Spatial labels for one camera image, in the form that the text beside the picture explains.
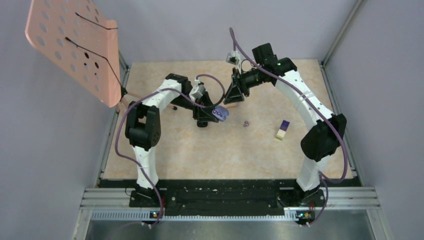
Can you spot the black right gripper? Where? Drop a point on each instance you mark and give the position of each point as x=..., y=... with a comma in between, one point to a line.
x=237, y=88

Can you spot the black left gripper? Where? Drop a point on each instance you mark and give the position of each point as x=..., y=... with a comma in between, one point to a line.
x=202, y=109

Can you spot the grey-blue oval case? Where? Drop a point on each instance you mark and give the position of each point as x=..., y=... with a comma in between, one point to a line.
x=222, y=109

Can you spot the purple and green toy blocks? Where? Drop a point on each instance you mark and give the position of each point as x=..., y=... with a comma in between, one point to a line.
x=282, y=130

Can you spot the black earbud charging case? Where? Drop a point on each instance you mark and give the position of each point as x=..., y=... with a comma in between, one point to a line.
x=202, y=124

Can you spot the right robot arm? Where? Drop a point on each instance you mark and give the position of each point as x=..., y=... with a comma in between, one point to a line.
x=325, y=129

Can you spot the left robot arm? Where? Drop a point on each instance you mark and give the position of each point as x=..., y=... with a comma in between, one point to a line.
x=143, y=120

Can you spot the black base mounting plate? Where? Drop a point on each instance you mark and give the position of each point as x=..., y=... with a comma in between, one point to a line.
x=221, y=198

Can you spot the pink perforated board stand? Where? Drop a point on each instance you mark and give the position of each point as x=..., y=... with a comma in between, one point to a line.
x=77, y=39

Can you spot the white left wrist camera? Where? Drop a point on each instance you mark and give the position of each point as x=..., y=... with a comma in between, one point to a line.
x=197, y=92

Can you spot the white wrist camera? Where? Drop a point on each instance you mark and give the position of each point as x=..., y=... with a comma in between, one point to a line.
x=233, y=57
x=197, y=92

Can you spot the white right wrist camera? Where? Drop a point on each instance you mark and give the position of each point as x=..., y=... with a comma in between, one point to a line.
x=233, y=57

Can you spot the aluminium frame rail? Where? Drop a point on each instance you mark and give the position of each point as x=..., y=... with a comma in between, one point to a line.
x=343, y=213

